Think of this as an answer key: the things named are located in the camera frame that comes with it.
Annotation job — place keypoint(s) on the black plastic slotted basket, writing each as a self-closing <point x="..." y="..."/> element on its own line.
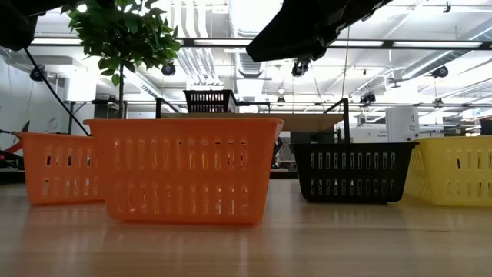
<point x="346" y="173"/>
<point x="209" y="93"/>

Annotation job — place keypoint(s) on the orange plastic slotted basket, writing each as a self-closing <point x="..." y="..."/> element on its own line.
<point x="57" y="169"/>
<point x="184" y="169"/>

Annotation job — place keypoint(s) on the yellow plastic slotted basket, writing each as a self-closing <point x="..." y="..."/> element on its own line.
<point x="453" y="173"/>

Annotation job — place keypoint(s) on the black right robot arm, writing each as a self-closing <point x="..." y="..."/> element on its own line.
<point x="353" y="15"/>

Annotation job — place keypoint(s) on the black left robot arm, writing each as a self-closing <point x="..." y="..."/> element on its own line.
<point x="15" y="27"/>

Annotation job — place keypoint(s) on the black hanging ceiling spotlight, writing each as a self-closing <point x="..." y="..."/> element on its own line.
<point x="367" y="98"/>
<point x="168" y="69"/>
<point x="440" y="72"/>
<point x="300" y="68"/>
<point x="37" y="73"/>

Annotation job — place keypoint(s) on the white cylindrical machine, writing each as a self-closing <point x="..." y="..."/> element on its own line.
<point x="401" y="123"/>

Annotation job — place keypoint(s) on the grey ceiling pipe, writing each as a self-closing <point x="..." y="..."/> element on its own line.
<point x="442" y="57"/>

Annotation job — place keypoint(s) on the green potted plant black pot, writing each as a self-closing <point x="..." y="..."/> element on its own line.
<point x="127" y="34"/>

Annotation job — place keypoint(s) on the silver ceiling ventilation duct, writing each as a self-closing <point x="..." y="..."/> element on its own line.
<point x="250" y="71"/>

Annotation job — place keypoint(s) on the wooden shelf with black frame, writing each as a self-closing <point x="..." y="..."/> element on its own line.
<point x="307" y="121"/>

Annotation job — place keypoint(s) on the black aluminium extrusion frame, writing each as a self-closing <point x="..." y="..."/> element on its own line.
<point x="282" y="174"/>

